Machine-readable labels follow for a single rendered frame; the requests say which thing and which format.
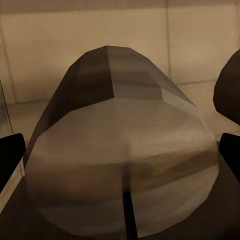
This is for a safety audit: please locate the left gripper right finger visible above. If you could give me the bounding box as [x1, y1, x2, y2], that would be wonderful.
[219, 132, 240, 182]

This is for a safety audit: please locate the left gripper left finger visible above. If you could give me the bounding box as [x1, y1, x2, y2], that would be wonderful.
[0, 133, 27, 193]

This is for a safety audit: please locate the pillar candle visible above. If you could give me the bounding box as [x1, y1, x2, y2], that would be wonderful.
[212, 49, 240, 125]
[22, 45, 219, 240]

